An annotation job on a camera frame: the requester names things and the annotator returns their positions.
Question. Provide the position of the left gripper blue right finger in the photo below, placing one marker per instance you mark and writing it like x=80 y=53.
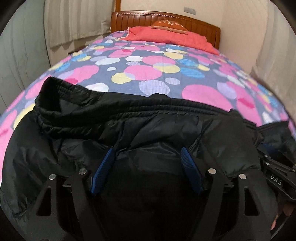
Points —
x=191 y=169

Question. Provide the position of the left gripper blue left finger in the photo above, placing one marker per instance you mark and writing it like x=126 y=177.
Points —
x=102 y=171

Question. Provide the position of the black puffer jacket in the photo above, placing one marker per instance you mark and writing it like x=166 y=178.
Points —
x=135 y=205

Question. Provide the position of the colourful polka dot bedspread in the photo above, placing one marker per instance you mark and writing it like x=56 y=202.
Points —
x=148 y=74

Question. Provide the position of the cream curtain right side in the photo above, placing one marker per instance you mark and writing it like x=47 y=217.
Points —
x=275 y=64

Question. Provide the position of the cream curtain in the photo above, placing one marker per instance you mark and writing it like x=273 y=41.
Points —
x=275 y=64
x=66 y=21

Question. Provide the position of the red pillow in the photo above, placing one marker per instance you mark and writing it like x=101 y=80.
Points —
x=190 y=39

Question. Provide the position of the frosted glass sliding door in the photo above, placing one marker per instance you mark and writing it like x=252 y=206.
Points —
x=24 y=55

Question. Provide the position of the orange embroidered cushion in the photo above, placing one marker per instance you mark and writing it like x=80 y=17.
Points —
x=171 y=26

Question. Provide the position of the cream curtain left side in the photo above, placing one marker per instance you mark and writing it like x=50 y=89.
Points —
x=66 y=21

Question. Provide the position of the grey wall switch plate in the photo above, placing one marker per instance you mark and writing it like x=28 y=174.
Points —
x=189 y=11

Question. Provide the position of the brown wooden door frame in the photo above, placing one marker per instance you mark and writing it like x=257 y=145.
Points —
x=118 y=5

